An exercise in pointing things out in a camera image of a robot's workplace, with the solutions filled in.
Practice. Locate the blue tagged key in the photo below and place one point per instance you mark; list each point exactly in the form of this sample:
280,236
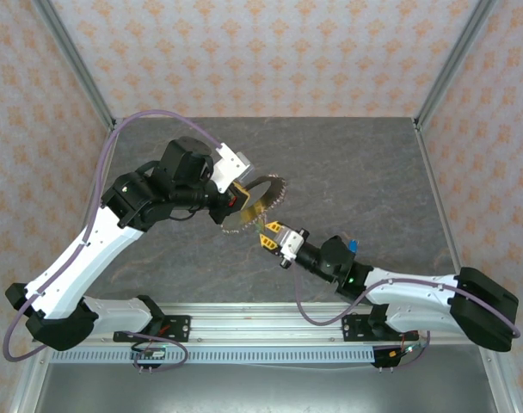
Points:
353,247

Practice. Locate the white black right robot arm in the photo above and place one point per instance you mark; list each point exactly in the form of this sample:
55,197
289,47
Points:
407,292

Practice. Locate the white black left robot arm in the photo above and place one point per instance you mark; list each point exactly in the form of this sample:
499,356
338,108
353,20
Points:
72,266

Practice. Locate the grey metal panel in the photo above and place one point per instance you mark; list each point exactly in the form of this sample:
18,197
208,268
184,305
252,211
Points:
266,391

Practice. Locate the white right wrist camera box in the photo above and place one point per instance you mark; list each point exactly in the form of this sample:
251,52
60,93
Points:
292,247

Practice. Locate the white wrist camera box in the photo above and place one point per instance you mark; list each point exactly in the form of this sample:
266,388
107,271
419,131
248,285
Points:
229,168
292,247

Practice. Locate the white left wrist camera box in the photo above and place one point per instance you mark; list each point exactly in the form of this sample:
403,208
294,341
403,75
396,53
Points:
229,168

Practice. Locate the aluminium table side rail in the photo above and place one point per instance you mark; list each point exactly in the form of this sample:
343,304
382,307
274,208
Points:
107,170
432,172

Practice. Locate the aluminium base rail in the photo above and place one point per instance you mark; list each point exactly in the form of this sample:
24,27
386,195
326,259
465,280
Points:
266,327

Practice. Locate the aluminium frame post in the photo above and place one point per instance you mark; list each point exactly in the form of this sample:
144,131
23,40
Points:
74,60
454,60

